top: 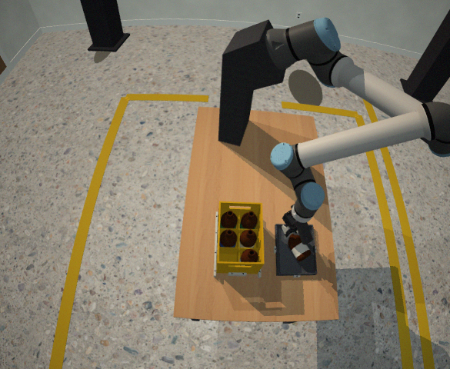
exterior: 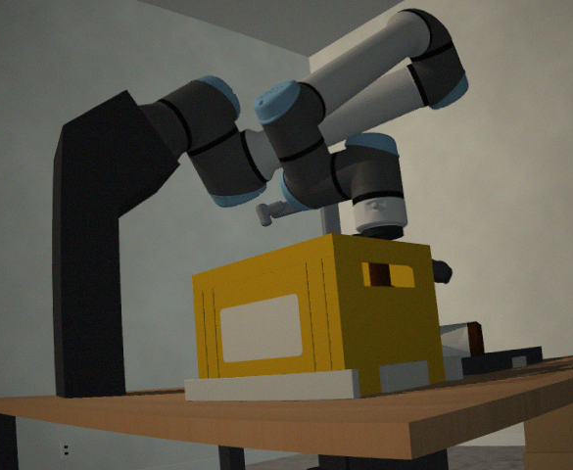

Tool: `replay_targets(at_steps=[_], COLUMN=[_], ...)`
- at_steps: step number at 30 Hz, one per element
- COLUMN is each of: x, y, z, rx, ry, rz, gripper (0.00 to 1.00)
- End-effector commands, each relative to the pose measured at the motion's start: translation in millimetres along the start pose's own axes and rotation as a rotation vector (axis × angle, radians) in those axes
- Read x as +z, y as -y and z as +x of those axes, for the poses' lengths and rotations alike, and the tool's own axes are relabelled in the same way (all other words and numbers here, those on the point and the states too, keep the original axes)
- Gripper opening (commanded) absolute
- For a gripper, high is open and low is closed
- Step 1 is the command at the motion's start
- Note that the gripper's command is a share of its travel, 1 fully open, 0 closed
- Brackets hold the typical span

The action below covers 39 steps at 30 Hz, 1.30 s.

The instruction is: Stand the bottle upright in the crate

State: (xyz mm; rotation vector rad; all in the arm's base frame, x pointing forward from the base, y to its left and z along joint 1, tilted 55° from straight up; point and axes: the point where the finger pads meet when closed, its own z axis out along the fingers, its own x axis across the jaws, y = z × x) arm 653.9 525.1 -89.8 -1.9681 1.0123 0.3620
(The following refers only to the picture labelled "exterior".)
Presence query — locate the yellow box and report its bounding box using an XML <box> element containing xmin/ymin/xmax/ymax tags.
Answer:
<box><xmin>193</xmin><ymin>233</ymin><xmax>446</xmax><ymax>397</ymax></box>

